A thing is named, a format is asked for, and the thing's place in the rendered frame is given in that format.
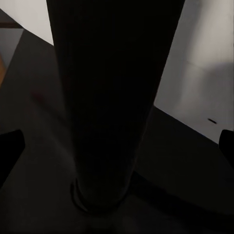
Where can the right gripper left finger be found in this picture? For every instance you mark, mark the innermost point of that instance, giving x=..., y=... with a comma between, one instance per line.
x=11, y=146

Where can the desk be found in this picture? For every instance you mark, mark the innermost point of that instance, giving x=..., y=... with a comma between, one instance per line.
x=35, y=197

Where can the monitor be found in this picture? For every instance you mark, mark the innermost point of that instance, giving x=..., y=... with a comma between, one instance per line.
x=116, y=60

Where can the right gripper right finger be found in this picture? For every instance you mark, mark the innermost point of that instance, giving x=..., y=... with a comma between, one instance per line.
x=226, y=145

